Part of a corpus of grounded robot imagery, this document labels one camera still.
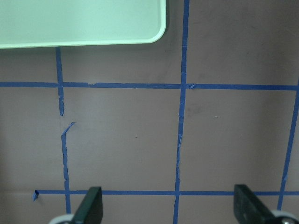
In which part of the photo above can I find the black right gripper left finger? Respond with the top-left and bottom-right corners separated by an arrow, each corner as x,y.
72,187 -> 103,224

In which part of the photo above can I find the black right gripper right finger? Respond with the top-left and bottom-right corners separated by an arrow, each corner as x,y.
234,184 -> 276,224

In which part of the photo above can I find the mint green plastic tray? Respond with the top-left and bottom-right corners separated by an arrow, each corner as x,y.
0,0 -> 167,49

